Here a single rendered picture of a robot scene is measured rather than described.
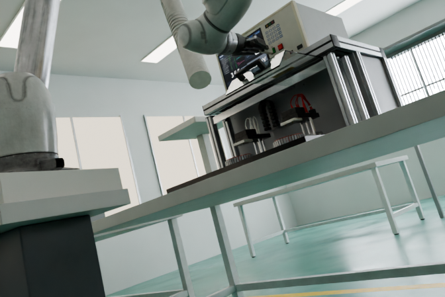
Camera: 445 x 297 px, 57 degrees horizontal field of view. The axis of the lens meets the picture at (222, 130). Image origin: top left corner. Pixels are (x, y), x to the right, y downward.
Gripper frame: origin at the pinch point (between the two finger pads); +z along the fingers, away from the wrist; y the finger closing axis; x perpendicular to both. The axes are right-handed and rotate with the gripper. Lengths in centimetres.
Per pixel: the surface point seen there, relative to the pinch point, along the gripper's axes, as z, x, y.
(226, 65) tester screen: 4.7, 5.1, -24.9
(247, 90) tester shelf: 1.8, -10.7, -15.4
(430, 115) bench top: -34, -47, 56
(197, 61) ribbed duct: 72, 52, -105
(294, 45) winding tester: 4.8, -2.6, 9.5
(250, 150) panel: 16.8, -31.3, -34.5
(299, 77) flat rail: 1.2, -16.0, 9.6
